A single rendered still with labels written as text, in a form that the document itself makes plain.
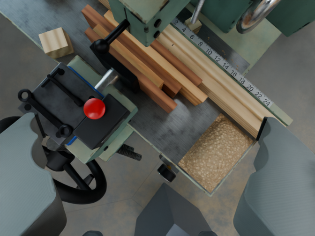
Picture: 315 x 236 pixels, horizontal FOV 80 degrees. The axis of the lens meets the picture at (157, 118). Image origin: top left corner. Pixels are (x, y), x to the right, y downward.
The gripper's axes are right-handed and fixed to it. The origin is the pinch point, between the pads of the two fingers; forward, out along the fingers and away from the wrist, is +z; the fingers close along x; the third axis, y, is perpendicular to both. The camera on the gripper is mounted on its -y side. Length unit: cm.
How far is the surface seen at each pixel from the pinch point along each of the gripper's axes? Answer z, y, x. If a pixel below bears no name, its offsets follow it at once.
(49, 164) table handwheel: 20.7, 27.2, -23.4
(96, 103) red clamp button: 12.7, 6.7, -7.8
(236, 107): 20.4, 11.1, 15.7
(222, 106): 22.5, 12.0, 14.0
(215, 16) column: 43.1, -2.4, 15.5
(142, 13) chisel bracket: 15.1, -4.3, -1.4
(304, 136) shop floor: 93, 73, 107
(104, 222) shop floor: 58, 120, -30
